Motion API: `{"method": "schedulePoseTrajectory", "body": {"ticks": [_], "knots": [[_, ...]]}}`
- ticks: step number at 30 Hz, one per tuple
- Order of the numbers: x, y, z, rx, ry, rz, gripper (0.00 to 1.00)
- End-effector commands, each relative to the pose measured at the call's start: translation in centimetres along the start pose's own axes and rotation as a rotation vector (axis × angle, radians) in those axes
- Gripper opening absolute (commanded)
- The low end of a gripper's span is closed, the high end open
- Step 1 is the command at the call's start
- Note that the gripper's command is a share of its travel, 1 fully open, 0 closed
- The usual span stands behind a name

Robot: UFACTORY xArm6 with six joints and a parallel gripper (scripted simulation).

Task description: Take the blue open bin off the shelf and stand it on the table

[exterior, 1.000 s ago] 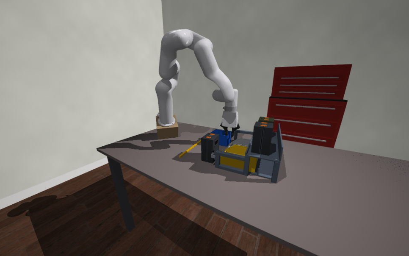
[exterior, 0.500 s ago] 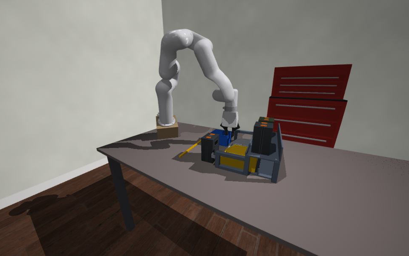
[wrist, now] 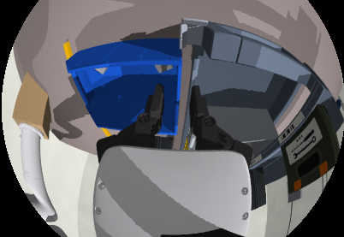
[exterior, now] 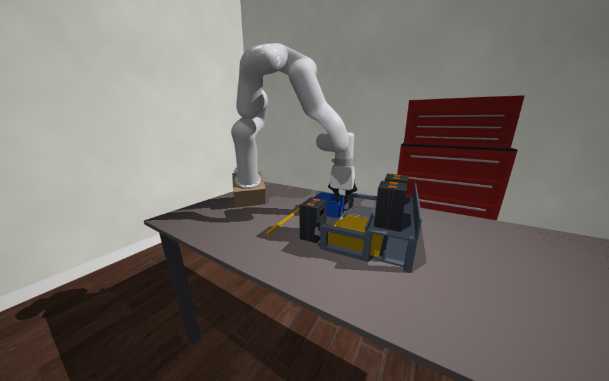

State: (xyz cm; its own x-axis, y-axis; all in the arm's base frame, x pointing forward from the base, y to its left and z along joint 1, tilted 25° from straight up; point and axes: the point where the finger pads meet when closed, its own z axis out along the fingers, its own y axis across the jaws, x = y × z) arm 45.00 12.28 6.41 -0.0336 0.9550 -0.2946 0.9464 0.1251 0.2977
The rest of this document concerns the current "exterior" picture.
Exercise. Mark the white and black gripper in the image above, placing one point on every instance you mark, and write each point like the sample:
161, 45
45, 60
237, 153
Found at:
342, 177

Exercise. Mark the yellow vertical bar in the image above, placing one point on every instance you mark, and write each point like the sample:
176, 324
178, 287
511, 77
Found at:
283, 221

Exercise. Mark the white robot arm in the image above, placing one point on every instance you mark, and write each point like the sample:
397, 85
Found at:
265, 59

